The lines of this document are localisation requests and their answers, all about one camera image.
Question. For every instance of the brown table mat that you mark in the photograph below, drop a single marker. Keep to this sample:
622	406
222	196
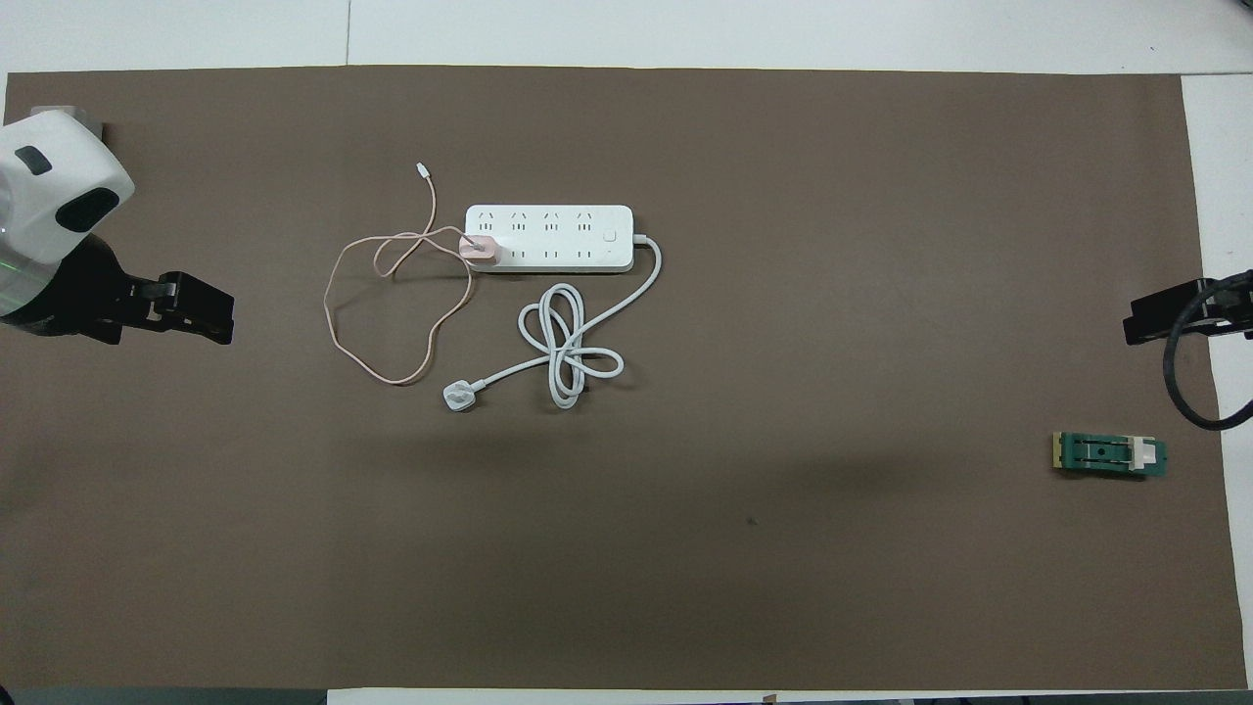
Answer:
783	490

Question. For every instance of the pink charger plug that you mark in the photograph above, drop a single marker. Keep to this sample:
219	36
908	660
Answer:
480	249

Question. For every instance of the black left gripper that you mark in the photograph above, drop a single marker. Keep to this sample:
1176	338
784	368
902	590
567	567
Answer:
93	294

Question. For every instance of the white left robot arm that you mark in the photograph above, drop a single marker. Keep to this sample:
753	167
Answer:
59	186

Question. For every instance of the grey push-button control box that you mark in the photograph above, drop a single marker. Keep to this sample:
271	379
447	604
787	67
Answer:
83	117

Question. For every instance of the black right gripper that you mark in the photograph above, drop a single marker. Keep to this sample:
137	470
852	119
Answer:
1229	311

